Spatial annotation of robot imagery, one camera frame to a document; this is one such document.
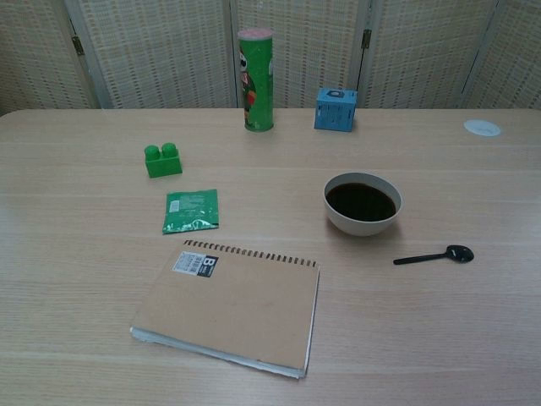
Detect black plastic spoon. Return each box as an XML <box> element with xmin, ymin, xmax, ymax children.
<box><xmin>392</xmin><ymin>244</ymin><xmax>475</xmax><ymax>266</ymax></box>

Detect white bowl with dark liquid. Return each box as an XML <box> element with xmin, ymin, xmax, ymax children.
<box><xmin>323</xmin><ymin>171</ymin><xmax>403</xmax><ymax>237</ymax></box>

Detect green foil sachet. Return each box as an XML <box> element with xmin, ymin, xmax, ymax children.
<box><xmin>161</xmin><ymin>189</ymin><xmax>221</xmax><ymax>235</ymax></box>

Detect brown spiral notebook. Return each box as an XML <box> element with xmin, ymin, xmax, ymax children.
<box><xmin>129</xmin><ymin>239</ymin><xmax>321</xmax><ymax>380</ymax></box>

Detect blue cube box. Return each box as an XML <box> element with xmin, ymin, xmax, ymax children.
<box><xmin>313</xmin><ymin>87</ymin><xmax>359</xmax><ymax>134</ymax></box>

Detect green toy building block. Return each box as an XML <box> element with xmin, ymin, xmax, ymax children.
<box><xmin>144</xmin><ymin>141</ymin><xmax>184</xmax><ymax>179</ymax></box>

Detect green chips can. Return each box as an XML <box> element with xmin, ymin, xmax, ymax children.
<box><xmin>237</xmin><ymin>28</ymin><xmax>276</xmax><ymax>134</ymax></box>

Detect woven folding screen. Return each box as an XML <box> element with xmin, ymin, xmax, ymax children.
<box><xmin>0</xmin><ymin>0</ymin><xmax>541</xmax><ymax>112</ymax></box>

